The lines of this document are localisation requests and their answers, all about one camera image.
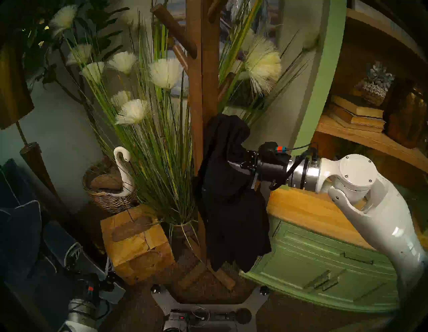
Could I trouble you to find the wicker basket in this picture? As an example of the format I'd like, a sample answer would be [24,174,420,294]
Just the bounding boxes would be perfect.
[83,159,137,215]

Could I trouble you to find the wooden block side table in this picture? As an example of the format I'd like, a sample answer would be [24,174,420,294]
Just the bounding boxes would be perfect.
[100,205,175,285]

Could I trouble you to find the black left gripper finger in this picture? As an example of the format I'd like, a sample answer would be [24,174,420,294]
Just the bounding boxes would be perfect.
[64,243,82,268]
[104,256,116,282]

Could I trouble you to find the white swan figurine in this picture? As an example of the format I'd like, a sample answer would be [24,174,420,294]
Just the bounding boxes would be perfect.
[90,147,153,242]

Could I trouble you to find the brown wooden coat rack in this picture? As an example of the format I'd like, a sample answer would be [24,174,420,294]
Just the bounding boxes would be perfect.
[151,0,236,292]

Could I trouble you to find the stack of old books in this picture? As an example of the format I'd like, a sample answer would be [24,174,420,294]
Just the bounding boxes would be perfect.
[328,102,386,128]

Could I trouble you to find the tan cover old book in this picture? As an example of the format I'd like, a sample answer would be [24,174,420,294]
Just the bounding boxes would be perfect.
[325,109,385,133]

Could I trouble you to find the green wooden shelf cabinet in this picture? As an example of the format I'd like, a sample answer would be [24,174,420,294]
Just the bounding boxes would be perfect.
[239,0,428,313]

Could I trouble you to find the dark copper vase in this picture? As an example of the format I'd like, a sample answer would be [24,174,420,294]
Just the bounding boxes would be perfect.
[383,79,428,149]

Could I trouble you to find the dark cover old book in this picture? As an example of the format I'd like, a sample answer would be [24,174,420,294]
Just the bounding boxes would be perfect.
[330,93,384,118]

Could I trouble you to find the black power strip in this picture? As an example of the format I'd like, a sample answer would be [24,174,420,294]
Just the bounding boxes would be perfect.
[170,310,236,323]

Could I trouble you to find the black jacket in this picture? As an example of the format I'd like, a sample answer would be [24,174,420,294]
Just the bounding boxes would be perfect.
[193,114,272,273]

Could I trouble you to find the woven striped plant pot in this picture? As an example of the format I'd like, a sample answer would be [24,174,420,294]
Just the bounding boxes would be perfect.
[167,219,198,240]

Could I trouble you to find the succulent in woven pot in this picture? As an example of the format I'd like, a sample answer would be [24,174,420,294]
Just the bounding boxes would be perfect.
[355,61,395,107]

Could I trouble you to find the green plant with white flowers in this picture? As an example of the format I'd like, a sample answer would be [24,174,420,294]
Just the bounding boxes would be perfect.
[20,0,131,161]

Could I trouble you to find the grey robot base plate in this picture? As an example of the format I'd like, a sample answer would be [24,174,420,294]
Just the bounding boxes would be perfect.
[150,284,270,332]

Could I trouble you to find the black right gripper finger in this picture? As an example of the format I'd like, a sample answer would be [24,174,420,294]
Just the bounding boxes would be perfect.
[228,161,252,176]

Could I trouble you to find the dark blue sofa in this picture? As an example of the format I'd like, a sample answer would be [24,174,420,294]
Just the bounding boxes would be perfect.
[0,158,126,332]

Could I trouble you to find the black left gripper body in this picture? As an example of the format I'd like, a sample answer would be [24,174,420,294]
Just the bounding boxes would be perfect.
[67,271,114,300]

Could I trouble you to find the artificial pampas grass plant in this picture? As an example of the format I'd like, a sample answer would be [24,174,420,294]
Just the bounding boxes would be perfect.
[50,0,320,235]

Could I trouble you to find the brass floor lamp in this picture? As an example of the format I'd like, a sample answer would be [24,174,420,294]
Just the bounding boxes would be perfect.
[0,30,72,215]

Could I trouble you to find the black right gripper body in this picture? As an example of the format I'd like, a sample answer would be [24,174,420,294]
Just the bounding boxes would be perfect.
[241,142,291,189]

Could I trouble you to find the blue cushion white piping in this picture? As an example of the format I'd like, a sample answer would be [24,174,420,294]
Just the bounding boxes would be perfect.
[0,200,42,278]

